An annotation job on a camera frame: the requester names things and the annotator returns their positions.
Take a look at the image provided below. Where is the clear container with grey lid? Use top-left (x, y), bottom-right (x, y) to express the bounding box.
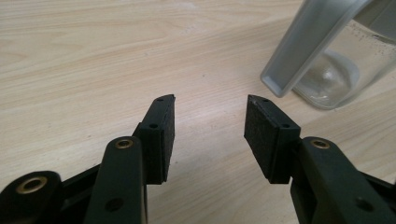
top-left (260, 0), bottom-right (396, 111)

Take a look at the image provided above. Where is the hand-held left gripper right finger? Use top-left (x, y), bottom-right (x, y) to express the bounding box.
top-left (244, 94), bottom-right (303, 185)

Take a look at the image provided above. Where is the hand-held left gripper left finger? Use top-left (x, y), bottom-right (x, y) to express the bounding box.
top-left (132, 93), bottom-right (177, 186)

